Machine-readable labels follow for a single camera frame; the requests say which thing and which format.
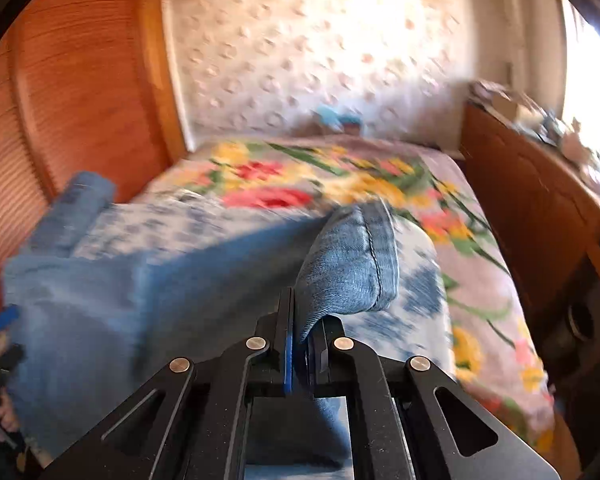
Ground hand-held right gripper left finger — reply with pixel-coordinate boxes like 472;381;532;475
40;287;296;480

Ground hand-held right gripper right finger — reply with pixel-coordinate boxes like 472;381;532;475
300;317;561;480

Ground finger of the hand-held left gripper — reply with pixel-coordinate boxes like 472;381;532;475
0;304;22;334

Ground blue denim pants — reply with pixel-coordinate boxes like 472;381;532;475
2;200;401;467
27;171;118;261

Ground folded blue denim pants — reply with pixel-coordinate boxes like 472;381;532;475
27;171;118;261

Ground person's left hand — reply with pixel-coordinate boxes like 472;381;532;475
0;390;24;434

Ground colourful floral blanket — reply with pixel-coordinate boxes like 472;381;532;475
130;135;557;455

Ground long wooden cabinet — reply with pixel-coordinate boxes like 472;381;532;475
459;102;600;480

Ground brown slatted wooden wardrobe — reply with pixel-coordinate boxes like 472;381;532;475
0;0;189;311

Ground sheer circle-patterned curtain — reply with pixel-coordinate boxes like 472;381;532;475
164;0;512;142

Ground wood-framed window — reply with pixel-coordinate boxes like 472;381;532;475
560;0;600;163

